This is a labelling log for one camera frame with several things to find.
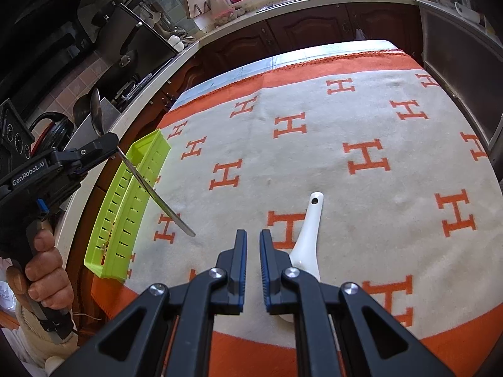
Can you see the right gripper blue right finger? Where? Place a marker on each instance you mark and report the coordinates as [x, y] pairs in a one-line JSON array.
[[273, 262]]

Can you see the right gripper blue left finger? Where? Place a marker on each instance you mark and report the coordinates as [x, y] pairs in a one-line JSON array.
[[237, 273]]

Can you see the white ceramic soup spoon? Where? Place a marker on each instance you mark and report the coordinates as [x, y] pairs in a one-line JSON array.
[[304, 254]]

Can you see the left hand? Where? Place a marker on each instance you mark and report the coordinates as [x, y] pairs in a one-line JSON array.
[[44, 279]]

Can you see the black pressure cooker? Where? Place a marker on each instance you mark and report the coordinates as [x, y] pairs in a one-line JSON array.
[[57, 135]]

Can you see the stainless steel splash panel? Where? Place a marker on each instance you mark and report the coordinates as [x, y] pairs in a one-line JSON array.
[[103, 116]]

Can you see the green plastic utensil tray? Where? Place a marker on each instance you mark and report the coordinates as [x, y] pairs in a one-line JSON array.
[[112, 240]]

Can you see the orange white H-pattern cloth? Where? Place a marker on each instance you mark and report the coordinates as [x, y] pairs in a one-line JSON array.
[[412, 208]]

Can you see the black frying pan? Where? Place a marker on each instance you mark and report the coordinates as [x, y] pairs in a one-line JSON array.
[[126, 40]]

